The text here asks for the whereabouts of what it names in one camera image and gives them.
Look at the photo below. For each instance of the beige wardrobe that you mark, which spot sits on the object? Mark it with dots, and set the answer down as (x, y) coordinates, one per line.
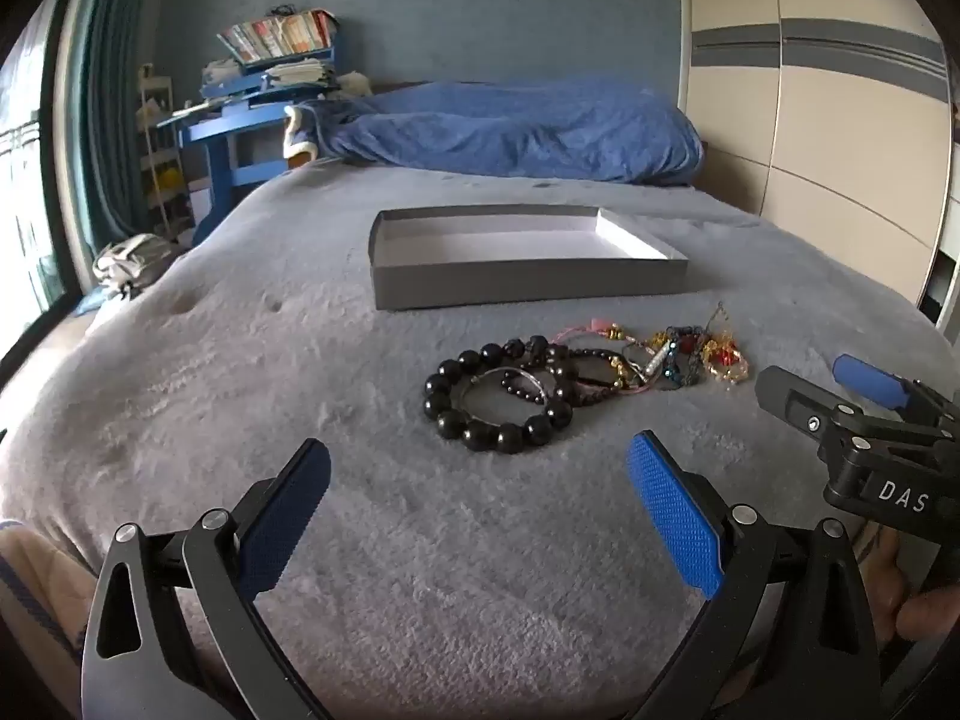
(825, 127)

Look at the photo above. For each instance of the yellow bag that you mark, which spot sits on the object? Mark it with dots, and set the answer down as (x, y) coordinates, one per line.
(166, 180)

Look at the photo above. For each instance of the white shelf rack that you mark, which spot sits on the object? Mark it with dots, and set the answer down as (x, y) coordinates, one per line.
(161, 142)

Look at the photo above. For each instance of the stack of papers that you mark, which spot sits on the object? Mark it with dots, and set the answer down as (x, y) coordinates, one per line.
(300, 75)

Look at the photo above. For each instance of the person's right hand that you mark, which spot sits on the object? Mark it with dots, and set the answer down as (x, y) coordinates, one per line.
(911, 615)

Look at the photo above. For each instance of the teal curtain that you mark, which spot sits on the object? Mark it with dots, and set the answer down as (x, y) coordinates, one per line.
(112, 90)

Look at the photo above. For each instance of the grey bed cover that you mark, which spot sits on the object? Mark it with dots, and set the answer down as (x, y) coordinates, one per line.
(300, 360)

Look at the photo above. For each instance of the white storage box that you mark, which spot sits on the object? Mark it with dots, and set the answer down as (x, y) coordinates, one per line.
(199, 199)

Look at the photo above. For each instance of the white plush toy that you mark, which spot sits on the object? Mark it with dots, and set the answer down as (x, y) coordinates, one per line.
(357, 82)

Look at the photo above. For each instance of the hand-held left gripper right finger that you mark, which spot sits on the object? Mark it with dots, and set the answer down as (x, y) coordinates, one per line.
(679, 517)

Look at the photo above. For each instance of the grey and white bag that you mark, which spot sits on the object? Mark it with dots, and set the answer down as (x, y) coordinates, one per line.
(135, 259)

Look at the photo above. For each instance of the grey cardboard box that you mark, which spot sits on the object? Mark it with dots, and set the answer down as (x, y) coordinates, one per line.
(525, 281)

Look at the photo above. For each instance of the balcony glass door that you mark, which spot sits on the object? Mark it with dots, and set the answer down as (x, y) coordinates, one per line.
(22, 165)

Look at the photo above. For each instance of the beige striped cloth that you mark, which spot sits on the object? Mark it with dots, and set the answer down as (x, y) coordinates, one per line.
(37, 600)

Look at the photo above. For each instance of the thin silver bangle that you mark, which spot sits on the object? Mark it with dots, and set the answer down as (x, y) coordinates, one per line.
(487, 373)

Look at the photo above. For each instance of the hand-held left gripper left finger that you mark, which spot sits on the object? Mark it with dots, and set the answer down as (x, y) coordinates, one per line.
(289, 517)

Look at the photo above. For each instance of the blue fleece blanket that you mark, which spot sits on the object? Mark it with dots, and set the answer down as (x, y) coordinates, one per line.
(525, 131)

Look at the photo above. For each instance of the blue desk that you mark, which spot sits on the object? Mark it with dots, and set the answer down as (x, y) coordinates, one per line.
(225, 135)

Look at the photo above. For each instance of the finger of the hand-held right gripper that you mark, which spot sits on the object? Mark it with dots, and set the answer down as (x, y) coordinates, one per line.
(795, 397)
(870, 380)

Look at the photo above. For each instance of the row of books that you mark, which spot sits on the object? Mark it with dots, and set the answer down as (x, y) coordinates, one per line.
(277, 34)

